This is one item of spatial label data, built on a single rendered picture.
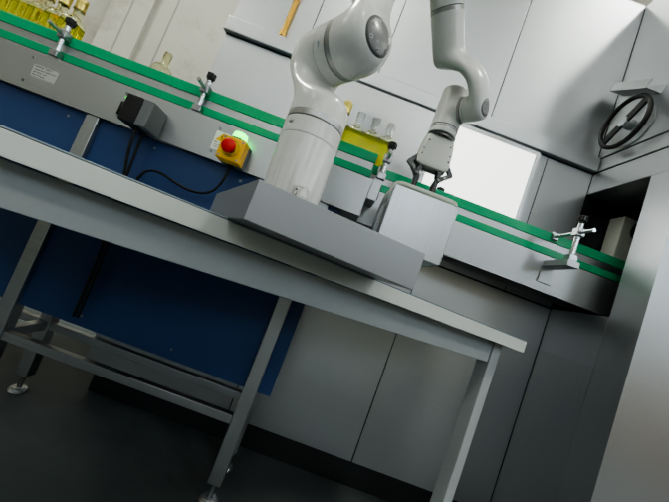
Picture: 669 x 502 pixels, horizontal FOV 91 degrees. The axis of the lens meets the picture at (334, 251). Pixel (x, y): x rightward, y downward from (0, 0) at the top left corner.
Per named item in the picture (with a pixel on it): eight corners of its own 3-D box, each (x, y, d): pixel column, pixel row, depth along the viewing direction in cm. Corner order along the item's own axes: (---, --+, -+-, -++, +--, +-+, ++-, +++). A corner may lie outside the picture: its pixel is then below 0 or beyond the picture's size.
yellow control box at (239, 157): (243, 173, 99) (252, 150, 100) (236, 164, 92) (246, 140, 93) (221, 164, 99) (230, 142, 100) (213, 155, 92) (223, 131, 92)
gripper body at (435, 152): (451, 146, 104) (440, 179, 103) (421, 135, 104) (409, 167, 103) (462, 137, 97) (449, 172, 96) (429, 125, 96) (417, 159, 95)
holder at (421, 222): (409, 268, 109) (424, 224, 110) (439, 265, 82) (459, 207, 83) (360, 249, 109) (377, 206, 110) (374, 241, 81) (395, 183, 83)
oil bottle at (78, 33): (64, 78, 118) (97, 9, 120) (51, 68, 112) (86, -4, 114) (49, 73, 118) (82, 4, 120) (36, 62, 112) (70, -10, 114)
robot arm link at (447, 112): (464, 135, 99) (437, 138, 106) (478, 97, 100) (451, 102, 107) (452, 120, 94) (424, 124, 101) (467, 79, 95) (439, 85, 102)
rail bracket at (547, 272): (546, 285, 112) (564, 224, 114) (584, 287, 95) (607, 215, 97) (533, 280, 112) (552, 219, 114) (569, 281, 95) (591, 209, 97)
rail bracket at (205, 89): (203, 117, 102) (220, 79, 103) (194, 105, 95) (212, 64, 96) (191, 112, 102) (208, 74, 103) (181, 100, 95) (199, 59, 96)
